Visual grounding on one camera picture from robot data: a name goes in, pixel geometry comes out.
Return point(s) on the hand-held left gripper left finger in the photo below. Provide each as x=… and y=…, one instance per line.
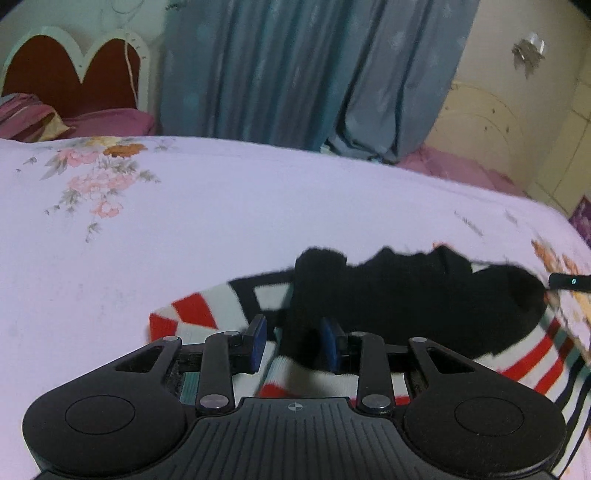
x=257, y=344

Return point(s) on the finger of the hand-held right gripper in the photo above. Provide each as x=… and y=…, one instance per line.
x=570, y=281

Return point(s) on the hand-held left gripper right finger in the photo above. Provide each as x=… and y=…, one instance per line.
x=330, y=344

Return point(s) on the purple patterned cloth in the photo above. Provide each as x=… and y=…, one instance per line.
x=582, y=219

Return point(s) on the pink floral bed sheet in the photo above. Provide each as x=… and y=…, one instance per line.
x=184, y=221

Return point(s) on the cream wardrobe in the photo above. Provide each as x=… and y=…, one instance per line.
x=563, y=138

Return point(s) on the pink bed cover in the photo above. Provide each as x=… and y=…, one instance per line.
x=452, y=168

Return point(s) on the cream arched headboard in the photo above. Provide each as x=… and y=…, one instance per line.
x=475, y=124

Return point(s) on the maroon bed cover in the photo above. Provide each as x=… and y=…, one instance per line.
x=115, y=122

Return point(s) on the blue-grey curtain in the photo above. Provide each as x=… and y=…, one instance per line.
x=277, y=69

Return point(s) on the striped pillow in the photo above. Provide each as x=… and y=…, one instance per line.
x=27, y=117

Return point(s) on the red heart-shaped headboard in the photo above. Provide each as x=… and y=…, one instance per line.
x=46, y=69

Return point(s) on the glass wall lamp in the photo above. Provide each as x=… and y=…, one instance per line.
x=528, y=48

